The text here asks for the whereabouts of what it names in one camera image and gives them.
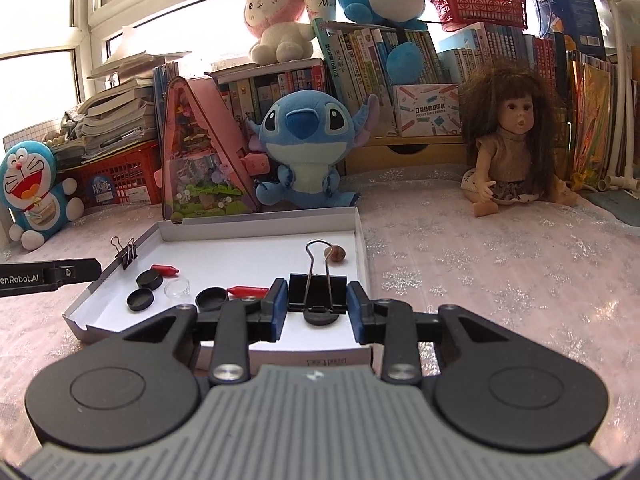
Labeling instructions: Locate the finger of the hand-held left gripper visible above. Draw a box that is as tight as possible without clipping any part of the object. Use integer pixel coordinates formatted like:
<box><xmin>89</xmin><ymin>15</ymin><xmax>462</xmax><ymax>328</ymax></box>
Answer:
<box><xmin>47</xmin><ymin>258</ymin><xmax>103</xmax><ymax>286</ymax></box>

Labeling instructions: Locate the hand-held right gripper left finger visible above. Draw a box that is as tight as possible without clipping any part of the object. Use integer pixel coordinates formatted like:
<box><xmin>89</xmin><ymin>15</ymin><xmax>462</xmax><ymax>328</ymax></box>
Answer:
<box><xmin>120</xmin><ymin>277</ymin><xmax>289</xmax><ymax>386</ymax></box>

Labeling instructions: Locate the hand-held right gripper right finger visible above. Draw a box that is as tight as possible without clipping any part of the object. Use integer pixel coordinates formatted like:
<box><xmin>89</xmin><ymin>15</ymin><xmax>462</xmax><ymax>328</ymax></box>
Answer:
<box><xmin>346</xmin><ymin>281</ymin><xmax>517</xmax><ymax>386</ymax></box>

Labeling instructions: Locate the large black binder clip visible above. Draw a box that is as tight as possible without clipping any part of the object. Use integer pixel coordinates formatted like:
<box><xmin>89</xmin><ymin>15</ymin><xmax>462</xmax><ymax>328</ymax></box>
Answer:
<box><xmin>289</xmin><ymin>241</ymin><xmax>348</xmax><ymax>315</ymax></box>

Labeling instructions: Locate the white shallow cardboard box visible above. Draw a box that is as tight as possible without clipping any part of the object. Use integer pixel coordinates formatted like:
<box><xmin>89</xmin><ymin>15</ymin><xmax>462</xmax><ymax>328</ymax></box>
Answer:
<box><xmin>62</xmin><ymin>205</ymin><xmax>375</xmax><ymax>378</ymax></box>

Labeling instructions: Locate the small black binder clip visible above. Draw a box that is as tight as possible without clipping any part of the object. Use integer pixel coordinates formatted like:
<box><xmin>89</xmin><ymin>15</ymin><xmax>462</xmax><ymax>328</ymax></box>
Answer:
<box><xmin>111</xmin><ymin>236</ymin><xmax>139</xmax><ymax>270</ymax></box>

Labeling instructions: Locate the blue cat plush toy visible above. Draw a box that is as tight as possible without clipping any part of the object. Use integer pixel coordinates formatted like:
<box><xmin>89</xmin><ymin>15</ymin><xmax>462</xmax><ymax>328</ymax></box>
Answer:
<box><xmin>0</xmin><ymin>140</ymin><xmax>85</xmax><ymax>251</ymax></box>

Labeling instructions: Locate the clear plastic cap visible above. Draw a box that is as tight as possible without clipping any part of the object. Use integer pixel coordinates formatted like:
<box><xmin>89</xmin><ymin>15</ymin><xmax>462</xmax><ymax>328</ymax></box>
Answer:
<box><xmin>164</xmin><ymin>276</ymin><xmax>192</xmax><ymax>300</ymax></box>

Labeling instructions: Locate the red plastic crate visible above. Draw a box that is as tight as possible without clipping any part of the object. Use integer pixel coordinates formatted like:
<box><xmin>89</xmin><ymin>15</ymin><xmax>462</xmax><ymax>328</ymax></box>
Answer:
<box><xmin>57</xmin><ymin>141</ymin><xmax>164</xmax><ymax>209</ymax></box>

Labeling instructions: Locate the pink snowflake lace tablecloth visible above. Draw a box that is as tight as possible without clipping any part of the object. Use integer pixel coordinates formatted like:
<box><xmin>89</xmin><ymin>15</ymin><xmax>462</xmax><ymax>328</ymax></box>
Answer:
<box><xmin>0</xmin><ymin>165</ymin><xmax>640</xmax><ymax>461</ymax></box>

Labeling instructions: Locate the pink triangular miniature dollhouse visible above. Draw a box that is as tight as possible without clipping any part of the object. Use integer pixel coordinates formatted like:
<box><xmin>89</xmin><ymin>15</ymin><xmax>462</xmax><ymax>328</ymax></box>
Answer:
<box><xmin>161</xmin><ymin>76</ymin><xmax>271</xmax><ymax>224</ymax></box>

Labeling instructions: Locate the stack of books and papers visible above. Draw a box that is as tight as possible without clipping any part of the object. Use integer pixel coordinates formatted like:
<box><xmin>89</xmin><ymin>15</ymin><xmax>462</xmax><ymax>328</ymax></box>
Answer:
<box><xmin>50</xmin><ymin>27</ymin><xmax>194</xmax><ymax>162</ymax></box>

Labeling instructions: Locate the wooden drawer unit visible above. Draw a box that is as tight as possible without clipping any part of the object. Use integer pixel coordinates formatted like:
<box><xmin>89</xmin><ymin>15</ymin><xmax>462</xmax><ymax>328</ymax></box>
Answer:
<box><xmin>342</xmin><ymin>135</ymin><xmax>469</xmax><ymax>176</ymax></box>

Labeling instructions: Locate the blue alien plush toy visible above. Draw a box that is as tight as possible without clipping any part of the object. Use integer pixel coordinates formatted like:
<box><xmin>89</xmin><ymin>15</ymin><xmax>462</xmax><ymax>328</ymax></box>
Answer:
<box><xmin>244</xmin><ymin>89</ymin><xmax>381</xmax><ymax>210</ymax></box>

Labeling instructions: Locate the row of blue booklets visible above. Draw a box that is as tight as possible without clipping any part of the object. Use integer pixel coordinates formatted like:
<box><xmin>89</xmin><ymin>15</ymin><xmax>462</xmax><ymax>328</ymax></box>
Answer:
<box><xmin>152</xmin><ymin>62</ymin><xmax>181</xmax><ymax>127</ymax></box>

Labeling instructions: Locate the white pencil-print carton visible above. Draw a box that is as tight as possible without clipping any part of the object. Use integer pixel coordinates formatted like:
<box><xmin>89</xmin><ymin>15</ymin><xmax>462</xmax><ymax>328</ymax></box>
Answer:
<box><xmin>392</xmin><ymin>82</ymin><xmax>462</xmax><ymax>137</ymax></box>

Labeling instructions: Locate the row of short books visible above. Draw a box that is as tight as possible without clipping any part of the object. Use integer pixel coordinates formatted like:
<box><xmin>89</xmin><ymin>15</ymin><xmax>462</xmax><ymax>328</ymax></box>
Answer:
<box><xmin>210</xmin><ymin>57</ymin><xmax>333</xmax><ymax>129</ymax></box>

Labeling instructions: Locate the brown-haired baby doll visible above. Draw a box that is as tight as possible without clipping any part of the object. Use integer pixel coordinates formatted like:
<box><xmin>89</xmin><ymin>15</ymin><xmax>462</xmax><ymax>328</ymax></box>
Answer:
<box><xmin>457</xmin><ymin>57</ymin><xmax>581</xmax><ymax>219</ymax></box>

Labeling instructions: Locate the row of tall books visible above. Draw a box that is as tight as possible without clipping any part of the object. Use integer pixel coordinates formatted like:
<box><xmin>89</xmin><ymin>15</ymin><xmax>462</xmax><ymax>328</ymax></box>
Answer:
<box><xmin>314</xmin><ymin>20</ymin><xmax>446</xmax><ymax>131</ymax></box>

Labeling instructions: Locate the grey blue cloth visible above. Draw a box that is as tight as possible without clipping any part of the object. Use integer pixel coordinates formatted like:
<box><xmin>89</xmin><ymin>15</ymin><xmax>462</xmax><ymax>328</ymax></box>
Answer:
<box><xmin>589</xmin><ymin>192</ymin><xmax>640</xmax><ymax>232</ymax></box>

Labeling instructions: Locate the pink white bunny plush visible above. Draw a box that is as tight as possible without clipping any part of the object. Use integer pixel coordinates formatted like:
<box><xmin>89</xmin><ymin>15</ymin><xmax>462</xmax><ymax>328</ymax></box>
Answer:
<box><xmin>237</xmin><ymin>0</ymin><xmax>316</xmax><ymax>65</ymax></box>

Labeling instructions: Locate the row of colourful picture books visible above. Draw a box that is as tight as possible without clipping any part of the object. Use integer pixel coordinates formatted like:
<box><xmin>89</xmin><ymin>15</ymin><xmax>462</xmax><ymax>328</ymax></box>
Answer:
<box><xmin>567</xmin><ymin>50</ymin><xmax>619</xmax><ymax>191</ymax></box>

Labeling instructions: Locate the row of blue-spined books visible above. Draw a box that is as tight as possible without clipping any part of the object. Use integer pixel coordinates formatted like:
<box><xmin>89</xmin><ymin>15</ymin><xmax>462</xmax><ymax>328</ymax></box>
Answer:
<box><xmin>437</xmin><ymin>22</ymin><xmax>571</xmax><ymax>87</ymax></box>

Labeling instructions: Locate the red plastic basket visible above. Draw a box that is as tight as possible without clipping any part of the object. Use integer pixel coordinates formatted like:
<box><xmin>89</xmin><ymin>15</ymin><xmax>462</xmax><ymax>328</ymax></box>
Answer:
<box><xmin>430</xmin><ymin>0</ymin><xmax>530</xmax><ymax>34</ymax></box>

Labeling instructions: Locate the white pipe rack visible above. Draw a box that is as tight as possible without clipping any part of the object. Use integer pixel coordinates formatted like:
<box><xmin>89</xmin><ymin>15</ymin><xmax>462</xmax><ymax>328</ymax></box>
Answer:
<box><xmin>585</xmin><ymin>0</ymin><xmax>640</xmax><ymax>192</ymax></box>

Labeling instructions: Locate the dark blue carton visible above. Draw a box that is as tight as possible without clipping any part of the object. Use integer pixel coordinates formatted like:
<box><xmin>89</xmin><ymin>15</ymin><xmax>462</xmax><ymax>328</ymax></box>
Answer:
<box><xmin>530</xmin><ymin>0</ymin><xmax>609</xmax><ymax>51</ymax></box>

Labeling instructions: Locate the white wire grid panel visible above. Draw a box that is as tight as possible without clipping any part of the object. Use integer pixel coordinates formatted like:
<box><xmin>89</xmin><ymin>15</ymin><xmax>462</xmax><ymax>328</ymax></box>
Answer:
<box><xmin>2</xmin><ymin>119</ymin><xmax>66</xmax><ymax>152</ymax></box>

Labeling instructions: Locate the white window frame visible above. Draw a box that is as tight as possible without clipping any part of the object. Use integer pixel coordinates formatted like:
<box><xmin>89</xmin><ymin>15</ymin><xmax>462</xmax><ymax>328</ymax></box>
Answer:
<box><xmin>0</xmin><ymin>0</ymin><xmax>301</xmax><ymax>133</ymax></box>

